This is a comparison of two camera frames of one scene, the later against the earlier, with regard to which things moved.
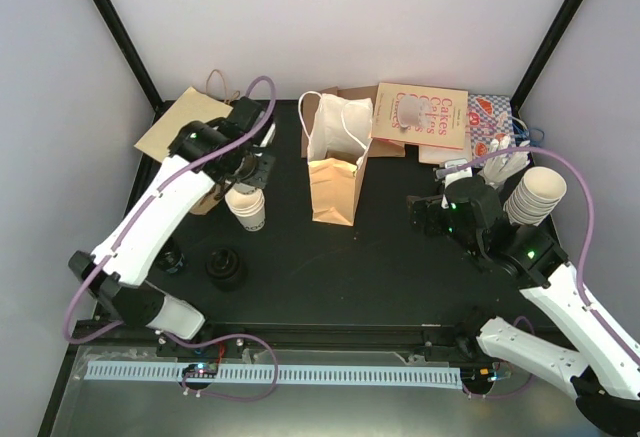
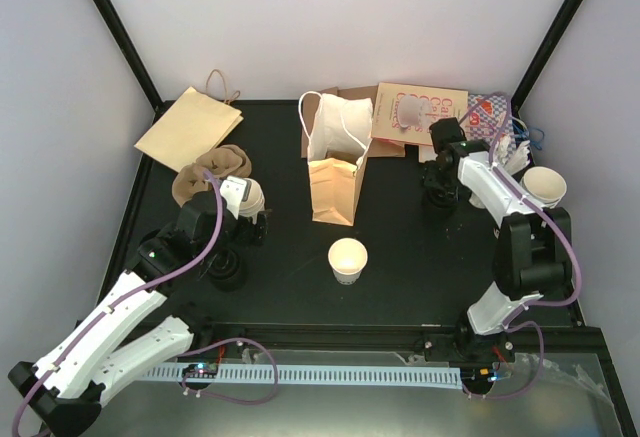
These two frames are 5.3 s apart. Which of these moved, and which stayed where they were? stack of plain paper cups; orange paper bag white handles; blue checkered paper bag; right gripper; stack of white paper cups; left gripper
Moved: right gripper; left gripper
Stayed: blue checkered paper bag; orange paper bag white handles; stack of plain paper cups; stack of white paper cups
